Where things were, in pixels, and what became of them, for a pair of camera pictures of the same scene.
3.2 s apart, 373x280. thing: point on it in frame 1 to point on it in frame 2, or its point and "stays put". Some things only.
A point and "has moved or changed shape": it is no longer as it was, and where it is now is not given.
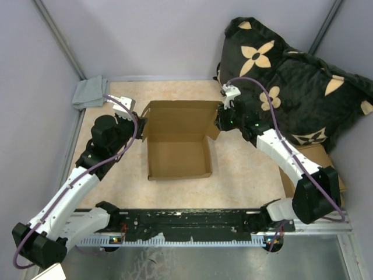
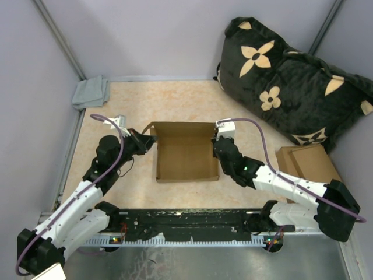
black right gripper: x=220 y=121 to x=215 y=154
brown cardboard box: x=179 y=135 has moved or changed shape
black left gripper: x=141 y=122 to x=143 y=142
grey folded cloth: x=89 y=93 stays put
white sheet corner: x=55 y=272 stays put
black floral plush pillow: x=310 y=100 stays put
